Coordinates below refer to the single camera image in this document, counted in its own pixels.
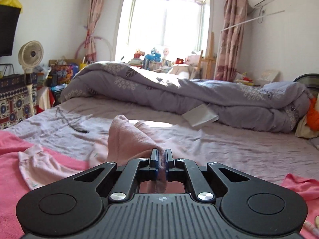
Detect light pink pajama garment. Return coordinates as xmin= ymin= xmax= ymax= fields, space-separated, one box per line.
xmin=18 ymin=115 xmax=184 ymax=193

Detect white paper booklet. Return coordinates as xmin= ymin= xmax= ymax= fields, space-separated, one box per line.
xmin=182 ymin=104 xmax=219 ymax=128

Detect lilac bed sheet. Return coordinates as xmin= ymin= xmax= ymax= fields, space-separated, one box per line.
xmin=8 ymin=98 xmax=318 ymax=184

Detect grey patterned duvet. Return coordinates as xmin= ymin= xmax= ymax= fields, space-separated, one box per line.
xmin=61 ymin=61 xmax=312 ymax=133

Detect wooden easel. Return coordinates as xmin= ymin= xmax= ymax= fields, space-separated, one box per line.
xmin=196 ymin=32 xmax=216 ymax=79

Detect blue plush toy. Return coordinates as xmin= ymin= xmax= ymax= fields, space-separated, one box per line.
xmin=144 ymin=48 xmax=161 ymax=62

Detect colourful toy box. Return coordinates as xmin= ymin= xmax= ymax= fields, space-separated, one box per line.
xmin=48 ymin=63 xmax=79 ymax=87

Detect pink terry towel blanket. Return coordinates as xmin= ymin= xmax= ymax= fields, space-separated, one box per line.
xmin=1 ymin=131 xmax=318 ymax=238

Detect cream pillow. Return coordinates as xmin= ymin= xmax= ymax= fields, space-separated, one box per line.
xmin=295 ymin=116 xmax=319 ymax=139

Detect patterned cloth covered cabinet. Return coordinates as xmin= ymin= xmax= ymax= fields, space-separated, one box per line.
xmin=0 ymin=74 xmax=32 ymax=129

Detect orange cloth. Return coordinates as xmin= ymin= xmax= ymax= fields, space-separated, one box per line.
xmin=306 ymin=98 xmax=319 ymax=132

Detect black metal headboard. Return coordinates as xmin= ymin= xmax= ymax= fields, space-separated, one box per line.
xmin=294 ymin=73 xmax=319 ymax=97

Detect white standing fan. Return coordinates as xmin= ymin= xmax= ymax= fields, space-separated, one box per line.
xmin=18 ymin=40 xmax=44 ymax=116

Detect right pink floral curtain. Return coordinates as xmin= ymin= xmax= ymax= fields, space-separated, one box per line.
xmin=214 ymin=0 xmax=248 ymax=81

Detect pink floral curtain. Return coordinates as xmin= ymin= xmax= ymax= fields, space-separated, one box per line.
xmin=214 ymin=0 xmax=248 ymax=81
xmin=84 ymin=0 xmax=104 ymax=63

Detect left pink floral curtain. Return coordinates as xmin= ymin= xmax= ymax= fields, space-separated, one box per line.
xmin=84 ymin=0 xmax=104 ymax=63

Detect yellow plastic bag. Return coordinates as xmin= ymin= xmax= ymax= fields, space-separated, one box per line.
xmin=0 ymin=0 xmax=23 ymax=13

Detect black charging cable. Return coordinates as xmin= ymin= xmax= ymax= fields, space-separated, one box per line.
xmin=55 ymin=107 xmax=89 ymax=133

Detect black wall television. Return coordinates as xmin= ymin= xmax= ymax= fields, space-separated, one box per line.
xmin=0 ymin=5 xmax=21 ymax=57

